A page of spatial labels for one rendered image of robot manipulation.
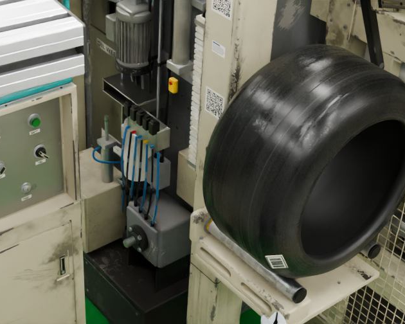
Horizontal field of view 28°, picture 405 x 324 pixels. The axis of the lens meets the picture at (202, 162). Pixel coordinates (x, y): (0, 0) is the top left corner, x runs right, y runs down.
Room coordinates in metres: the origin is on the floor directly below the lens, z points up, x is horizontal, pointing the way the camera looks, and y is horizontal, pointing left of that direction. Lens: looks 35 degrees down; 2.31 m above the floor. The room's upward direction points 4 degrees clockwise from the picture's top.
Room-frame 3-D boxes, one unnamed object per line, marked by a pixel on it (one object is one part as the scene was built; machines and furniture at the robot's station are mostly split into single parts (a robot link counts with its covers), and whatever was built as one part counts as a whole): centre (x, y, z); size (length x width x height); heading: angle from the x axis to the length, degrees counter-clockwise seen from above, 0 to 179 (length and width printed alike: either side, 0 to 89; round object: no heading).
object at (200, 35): (1.90, 0.01, 1.19); 0.05 x 0.04 x 0.48; 131
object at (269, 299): (1.58, -0.15, 0.83); 0.36 x 0.09 x 0.06; 41
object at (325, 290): (1.67, -0.25, 0.80); 0.37 x 0.36 x 0.02; 131
